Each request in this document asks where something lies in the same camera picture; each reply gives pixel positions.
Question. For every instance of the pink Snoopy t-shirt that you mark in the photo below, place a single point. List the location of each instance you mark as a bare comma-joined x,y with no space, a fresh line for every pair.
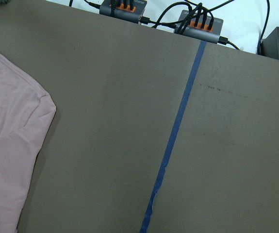
26,113

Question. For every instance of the grey USB hub left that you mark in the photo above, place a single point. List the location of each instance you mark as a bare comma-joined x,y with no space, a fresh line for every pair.
128,10

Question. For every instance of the grey usb hub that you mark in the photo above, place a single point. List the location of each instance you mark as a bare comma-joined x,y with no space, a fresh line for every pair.
203,31
128,10

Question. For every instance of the grey USB hub right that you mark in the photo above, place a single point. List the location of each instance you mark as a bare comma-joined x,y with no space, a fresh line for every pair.
203,31

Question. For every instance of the black box with label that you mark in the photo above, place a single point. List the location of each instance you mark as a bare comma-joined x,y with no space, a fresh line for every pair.
277,44

